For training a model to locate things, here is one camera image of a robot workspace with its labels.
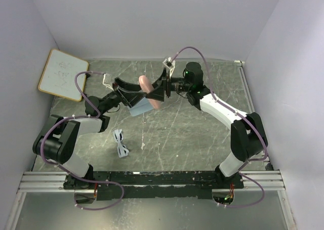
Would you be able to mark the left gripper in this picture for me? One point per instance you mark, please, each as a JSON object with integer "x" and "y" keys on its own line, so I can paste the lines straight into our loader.
{"x": 133, "y": 98}

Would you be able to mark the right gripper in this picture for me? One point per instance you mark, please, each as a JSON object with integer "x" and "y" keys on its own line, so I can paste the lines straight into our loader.
{"x": 157, "y": 94}

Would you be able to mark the pink glasses case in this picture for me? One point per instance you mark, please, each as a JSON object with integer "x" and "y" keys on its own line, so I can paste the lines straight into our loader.
{"x": 147, "y": 87}

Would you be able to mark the light blue cleaning cloth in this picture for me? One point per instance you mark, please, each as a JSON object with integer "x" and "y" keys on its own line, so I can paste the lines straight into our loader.
{"x": 141, "y": 107}

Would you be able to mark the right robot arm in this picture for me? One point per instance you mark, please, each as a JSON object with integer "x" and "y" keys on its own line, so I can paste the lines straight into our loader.
{"x": 247, "y": 133}

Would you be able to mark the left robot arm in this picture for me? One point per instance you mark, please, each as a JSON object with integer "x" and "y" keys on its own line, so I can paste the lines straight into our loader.
{"x": 56, "y": 141}

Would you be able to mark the white sunglasses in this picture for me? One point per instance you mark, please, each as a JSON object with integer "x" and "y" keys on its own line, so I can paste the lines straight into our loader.
{"x": 122, "y": 150}

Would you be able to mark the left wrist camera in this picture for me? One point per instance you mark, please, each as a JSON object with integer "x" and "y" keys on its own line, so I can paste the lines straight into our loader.
{"x": 107, "y": 81}

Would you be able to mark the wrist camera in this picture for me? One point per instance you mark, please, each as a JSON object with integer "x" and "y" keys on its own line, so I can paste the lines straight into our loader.
{"x": 169, "y": 63}
{"x": 107, "y": 81}

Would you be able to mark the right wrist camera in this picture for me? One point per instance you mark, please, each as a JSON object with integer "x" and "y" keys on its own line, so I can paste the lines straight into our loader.
{"x": 169, "y": 63}

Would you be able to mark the small whiteboard with orange frame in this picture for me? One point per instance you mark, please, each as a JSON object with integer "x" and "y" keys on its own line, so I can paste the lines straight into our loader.
{"x": 59, "y": 73}

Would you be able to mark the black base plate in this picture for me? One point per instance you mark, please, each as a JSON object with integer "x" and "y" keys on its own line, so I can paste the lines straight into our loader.
{"x": 170, "y": 184}

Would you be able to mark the aluminium rail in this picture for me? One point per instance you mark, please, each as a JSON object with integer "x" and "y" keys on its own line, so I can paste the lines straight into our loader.
{"x": 53, "y": 181}

